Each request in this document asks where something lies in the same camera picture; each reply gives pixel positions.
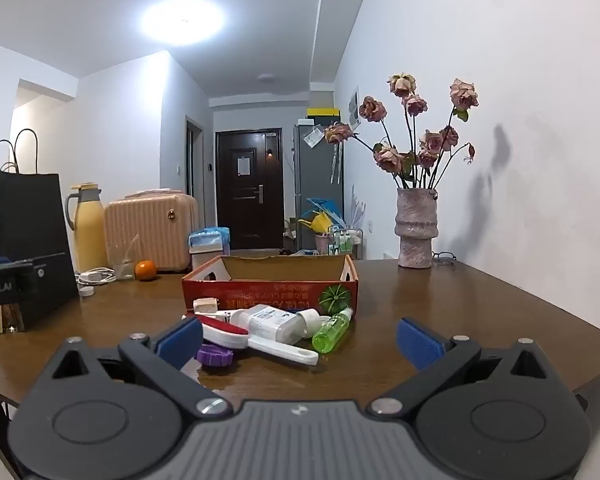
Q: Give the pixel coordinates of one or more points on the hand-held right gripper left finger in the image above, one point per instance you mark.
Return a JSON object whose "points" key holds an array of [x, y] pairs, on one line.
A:
{"points": [[179, 341]]}

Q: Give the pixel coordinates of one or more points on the white bottle cap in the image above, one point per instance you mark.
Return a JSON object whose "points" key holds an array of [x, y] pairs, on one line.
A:
{"points": [[86, 291]]}

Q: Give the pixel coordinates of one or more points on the blue folding rack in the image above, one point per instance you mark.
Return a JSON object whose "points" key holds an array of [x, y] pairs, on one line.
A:
{"points": [[325, 207]]}

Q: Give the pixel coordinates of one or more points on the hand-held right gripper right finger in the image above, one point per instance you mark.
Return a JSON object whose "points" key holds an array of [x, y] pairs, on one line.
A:
{"points": [[420, 346]]}

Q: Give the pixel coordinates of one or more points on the yellow and black box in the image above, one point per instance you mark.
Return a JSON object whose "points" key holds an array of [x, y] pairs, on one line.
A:
{"points": [[323, 115]]}

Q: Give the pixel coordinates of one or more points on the cream plug adapter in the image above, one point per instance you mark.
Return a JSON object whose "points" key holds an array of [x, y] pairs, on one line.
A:
{"points": [[204, 307]]}

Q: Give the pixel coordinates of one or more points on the white cream tube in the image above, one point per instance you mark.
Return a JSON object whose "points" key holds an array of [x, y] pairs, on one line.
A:
{"points": [[316, 321]]}

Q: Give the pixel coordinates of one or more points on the black paper bag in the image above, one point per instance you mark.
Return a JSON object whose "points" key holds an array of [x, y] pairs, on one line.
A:
{"points": [[29, 215]]}

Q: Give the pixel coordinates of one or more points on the purple round lid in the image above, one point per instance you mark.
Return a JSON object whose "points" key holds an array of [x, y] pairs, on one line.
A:
{"points": [[214, 356]]}

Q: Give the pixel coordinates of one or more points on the yellow watering can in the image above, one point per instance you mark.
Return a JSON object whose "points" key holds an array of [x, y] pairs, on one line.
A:
{"points": [[320, 221]]}

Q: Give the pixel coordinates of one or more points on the clear glass cup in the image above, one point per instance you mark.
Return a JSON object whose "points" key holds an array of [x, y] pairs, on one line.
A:
{"points": [[124, 267]]}

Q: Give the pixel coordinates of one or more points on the yellow thermos jug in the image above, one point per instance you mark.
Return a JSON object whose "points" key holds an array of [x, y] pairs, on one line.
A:
{"points": [[90, 230]]}

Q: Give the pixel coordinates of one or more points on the pink ribbed suitcase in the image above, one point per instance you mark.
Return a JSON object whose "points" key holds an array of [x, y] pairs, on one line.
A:
{"points": [[154, 230]]}

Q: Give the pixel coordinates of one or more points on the round ceiling lamp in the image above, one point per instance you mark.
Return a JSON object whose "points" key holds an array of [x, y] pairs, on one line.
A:
{"points": [[182, 20]]}

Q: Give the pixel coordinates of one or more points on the pink ceramic vase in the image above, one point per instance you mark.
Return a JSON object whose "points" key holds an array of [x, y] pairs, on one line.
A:
{"points": [[416, 230]]}

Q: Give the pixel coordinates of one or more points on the clear plastic document sleeve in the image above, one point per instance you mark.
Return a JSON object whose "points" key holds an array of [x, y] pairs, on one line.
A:
{"points": [[314, 137]]}

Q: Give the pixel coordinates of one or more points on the dark side doorway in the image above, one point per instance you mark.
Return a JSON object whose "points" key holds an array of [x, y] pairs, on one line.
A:
{"points": [[193, 160]]}

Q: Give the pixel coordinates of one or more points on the white paper notice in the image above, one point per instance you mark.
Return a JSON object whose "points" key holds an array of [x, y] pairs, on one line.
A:
{"points": [[244, 166]]}

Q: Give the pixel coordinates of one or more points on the small hallway ceiling lamp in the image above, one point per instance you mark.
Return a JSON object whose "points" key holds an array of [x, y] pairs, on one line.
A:
{"points": [[266, 78]]}

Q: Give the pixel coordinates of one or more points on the green white tube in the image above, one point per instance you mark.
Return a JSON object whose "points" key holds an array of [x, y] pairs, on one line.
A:
{"points": [[330, 335]]}

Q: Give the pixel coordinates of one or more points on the white tissue box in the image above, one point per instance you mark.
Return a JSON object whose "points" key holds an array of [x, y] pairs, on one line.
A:
{"points": [[208, 247]]}

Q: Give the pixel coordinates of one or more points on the white labelled bottle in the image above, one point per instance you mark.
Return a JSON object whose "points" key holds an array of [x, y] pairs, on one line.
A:
{"points": [[272, 322]]}

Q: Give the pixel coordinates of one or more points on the dried pink roses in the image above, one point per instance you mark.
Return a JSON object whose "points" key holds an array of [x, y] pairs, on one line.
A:
{"points": [[432, 142]]}

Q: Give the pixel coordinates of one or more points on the orange fruit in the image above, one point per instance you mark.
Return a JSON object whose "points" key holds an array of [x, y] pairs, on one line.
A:
{"points": [[146, 270]]}

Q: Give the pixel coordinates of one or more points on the pink bucket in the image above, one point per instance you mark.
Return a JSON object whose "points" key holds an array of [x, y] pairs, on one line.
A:
{"points": [[323, 242]]}

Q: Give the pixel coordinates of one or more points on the black eyeglasses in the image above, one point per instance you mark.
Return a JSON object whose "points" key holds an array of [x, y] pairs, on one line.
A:
{"points": [[442, 257]]}

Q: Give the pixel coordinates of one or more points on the red cardboard box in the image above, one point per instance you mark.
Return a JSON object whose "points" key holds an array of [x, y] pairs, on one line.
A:
{"points": [[260, 292]]}

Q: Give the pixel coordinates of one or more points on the grey refrigerator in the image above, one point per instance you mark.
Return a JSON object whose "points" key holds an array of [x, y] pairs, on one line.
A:
{"points": [[315, 180]]}

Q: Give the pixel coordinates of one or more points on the red and white lint brush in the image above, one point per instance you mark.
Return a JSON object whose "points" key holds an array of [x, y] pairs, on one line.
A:
{"points": [[224, 332]]}

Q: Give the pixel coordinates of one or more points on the dark brown entrance door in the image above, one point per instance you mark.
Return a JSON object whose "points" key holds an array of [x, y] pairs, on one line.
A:
{"points": [[250, 200]]}

